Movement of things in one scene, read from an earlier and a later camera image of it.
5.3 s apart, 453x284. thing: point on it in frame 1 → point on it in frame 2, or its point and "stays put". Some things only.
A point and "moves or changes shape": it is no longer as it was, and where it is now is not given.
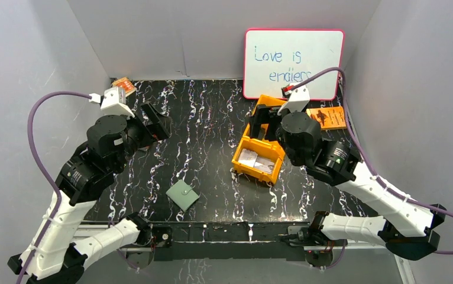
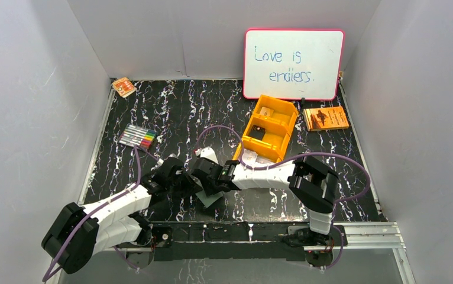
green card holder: x=183 y=194 moves or changes shape
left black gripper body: x=148 y=125 → x=189 y=186
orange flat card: x=331 y=118 stays put
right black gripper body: x=265 y=115 → x=210 y=187
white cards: x=249 y=157 stays put
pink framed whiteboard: x=277 y=58 stays put
